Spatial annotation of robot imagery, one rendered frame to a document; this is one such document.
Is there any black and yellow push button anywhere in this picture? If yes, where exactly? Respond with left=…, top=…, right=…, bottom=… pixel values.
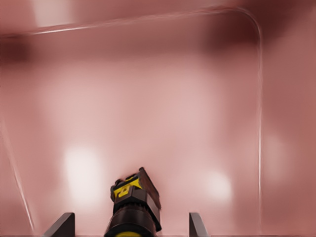
left=104, top=166, right=163, bottom=237

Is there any red plastic box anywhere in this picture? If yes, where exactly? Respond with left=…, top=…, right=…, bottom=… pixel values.
left=0, top=0, right=316, bottom=237

